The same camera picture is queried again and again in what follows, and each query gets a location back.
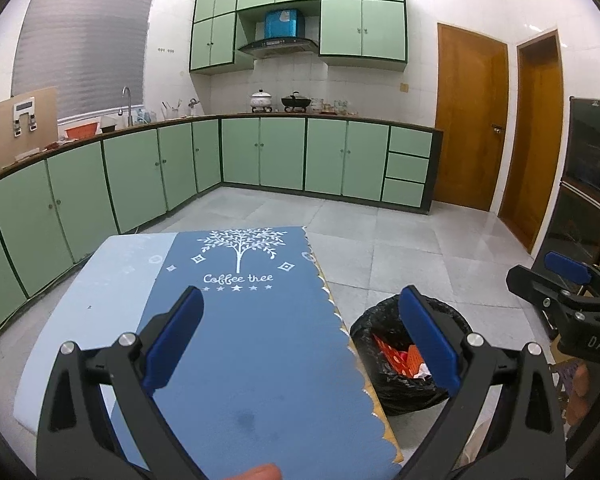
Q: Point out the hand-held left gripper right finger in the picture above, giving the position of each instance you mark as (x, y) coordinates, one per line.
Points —
(427, 335)

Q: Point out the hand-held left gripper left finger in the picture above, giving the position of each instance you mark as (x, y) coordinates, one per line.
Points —
(177, 330)

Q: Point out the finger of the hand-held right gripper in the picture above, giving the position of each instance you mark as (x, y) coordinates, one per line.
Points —
(567, 266)
(535, 285)

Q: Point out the white tissue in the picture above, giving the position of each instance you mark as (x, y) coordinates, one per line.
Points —
(422, 372)

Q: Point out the red snack packet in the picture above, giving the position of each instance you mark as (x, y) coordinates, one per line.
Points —
(392, 355)

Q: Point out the bin with black bag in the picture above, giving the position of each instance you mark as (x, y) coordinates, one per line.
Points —
(375, 320)

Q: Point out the person's right hand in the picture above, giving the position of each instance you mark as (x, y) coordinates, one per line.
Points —
(577, 395)

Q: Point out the person's left hand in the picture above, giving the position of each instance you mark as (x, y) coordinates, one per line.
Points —
(262, 473)

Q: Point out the black glass cabinet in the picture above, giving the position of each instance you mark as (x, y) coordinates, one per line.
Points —
(580, 185)

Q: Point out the light blue table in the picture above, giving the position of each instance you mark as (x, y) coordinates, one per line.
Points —
(105, 285)

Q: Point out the blue table mat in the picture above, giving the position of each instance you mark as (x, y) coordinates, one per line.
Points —
(280, 350)

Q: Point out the plain wooden door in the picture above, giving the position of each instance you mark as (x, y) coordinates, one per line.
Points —
(530, 150)

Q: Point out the green base cabinets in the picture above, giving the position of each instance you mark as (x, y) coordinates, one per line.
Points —
(130, 170)

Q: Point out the dark bowl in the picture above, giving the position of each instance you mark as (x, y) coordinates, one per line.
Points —
(111, 125)

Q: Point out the utensil holder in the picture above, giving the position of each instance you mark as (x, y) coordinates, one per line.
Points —
(172, 111)

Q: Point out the red basin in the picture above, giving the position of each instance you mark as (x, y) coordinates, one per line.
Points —
(82, 131)

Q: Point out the metal faucet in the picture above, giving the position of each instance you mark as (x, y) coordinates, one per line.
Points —
(128, 110)

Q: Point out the wooden board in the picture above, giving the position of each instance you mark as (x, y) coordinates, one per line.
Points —
(45, 125)

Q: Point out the white cooking pot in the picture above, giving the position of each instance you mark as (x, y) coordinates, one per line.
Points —
(261, 100)

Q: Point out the glass jar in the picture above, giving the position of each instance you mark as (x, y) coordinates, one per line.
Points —
(340, 106)
(317, 105)

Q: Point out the black wok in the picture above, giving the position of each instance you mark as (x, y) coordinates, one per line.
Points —
(296, 102)

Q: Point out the white device on board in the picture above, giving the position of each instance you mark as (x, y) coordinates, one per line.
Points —
(24, 106)

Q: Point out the grey window blind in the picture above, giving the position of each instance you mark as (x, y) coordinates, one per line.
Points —
(80, 45)

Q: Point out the black range hood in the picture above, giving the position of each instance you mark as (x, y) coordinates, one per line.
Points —
(280, 46)

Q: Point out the blue wrapped hood chimney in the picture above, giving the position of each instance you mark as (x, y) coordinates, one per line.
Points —
(282, 24)

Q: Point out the green wall cabinets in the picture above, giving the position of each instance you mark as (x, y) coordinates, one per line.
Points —
(360, 25)

